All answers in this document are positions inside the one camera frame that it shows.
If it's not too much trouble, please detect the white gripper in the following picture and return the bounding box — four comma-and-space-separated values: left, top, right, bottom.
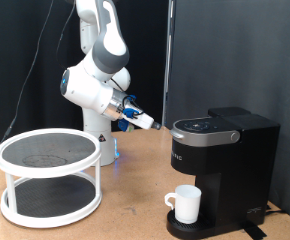
124, 108, 162, 131

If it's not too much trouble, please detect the silver keurig lid handle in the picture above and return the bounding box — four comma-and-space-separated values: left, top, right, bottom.
169, 116, 242, 148

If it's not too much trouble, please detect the white plastic mug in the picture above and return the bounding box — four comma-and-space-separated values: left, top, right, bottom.
164, 184, 203, 225

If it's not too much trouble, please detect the black keurig coffee machine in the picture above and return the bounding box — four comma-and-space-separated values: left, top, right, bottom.
166, 106, 281, 240

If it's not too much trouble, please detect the grey metal pole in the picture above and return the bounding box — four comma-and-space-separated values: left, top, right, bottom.
160, 0, 177, 128

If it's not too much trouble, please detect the white two-tier turntable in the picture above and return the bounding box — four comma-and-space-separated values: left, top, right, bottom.
0, 128, 103, 229

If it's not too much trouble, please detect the black tape strip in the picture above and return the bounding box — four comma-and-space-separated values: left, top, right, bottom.
241, 223, 268, 240

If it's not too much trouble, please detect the blue cable clip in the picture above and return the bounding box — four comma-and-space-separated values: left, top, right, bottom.
122, 94, 139, 120

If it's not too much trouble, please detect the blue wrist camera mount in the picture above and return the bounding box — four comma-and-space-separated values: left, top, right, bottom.
117, 118, 131, 133

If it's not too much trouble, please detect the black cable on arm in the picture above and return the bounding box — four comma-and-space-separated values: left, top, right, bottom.
55, 0, 145, 118

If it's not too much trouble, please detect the long black hanging cable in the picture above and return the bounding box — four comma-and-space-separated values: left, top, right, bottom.
0, 0, 55, 164

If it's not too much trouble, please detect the black keurig power cord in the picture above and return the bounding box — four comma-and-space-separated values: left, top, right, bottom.
264, 203, 288, 216

